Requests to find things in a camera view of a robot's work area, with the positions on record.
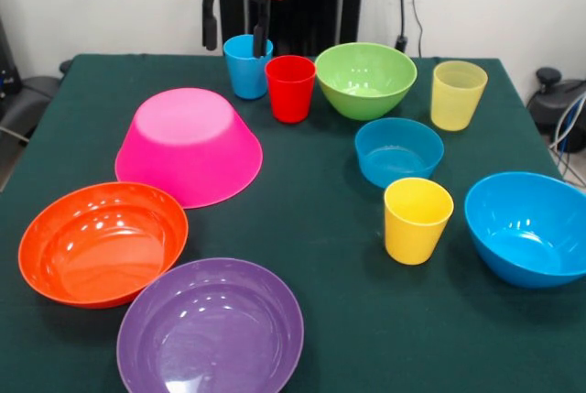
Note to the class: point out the blue plastic cup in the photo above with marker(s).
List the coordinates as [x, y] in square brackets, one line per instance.
[245, 79]

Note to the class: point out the pink plastic bowl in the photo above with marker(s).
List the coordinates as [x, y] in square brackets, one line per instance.
[187, 150]

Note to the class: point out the orange plastic bowl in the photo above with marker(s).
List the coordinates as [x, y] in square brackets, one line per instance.
[103, 251]

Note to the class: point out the red plastic cup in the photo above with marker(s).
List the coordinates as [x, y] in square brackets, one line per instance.
[290, 95]

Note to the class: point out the green plastic bowl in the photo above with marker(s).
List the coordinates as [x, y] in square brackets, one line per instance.
[366, 100]

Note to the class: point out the dark green table cloth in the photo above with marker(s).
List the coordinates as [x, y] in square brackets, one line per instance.
[320, 210]

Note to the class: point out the small dark blue bowl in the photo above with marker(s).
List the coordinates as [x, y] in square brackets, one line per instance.
[398, 159]

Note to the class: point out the black floor device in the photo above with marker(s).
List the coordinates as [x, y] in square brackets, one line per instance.
[549, 104]
[23, 100]

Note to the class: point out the translucent yellow-green plastic cup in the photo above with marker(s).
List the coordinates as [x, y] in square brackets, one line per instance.
[455, 104]

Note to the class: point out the yellow plastic cup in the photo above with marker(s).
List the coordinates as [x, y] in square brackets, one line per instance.
[412, 237]

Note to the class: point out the purple plastic bowl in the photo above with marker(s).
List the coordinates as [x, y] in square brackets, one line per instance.
[210, 338]

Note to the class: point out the large light blue bowl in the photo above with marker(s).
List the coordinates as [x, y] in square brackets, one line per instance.
[526, 237]

